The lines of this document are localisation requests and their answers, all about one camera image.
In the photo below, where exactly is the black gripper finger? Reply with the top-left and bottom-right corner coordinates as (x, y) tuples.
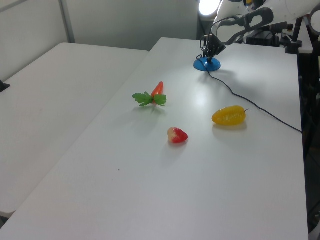
(213, 40), (227, 59)
(203, 34), (217, 63)

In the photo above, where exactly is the blue desk lamp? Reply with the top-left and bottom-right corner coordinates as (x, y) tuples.
(193, 0), (222, 73)

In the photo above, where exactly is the black control box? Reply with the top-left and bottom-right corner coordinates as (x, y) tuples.
(246, 28), (281, 47)

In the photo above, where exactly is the orange toy carrot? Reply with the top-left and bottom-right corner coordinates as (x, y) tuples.
(131, 81), (168, 108)

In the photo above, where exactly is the yellow toy starfruit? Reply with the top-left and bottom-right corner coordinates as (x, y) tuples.
(211, 105), (250, 126)

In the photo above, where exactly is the red and yellow toy fruit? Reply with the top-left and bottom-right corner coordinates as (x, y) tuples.
(167, 126), (189, 145)

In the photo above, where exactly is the black lamp power cable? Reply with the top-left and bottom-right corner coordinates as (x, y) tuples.
(206, 67), (303, 133)

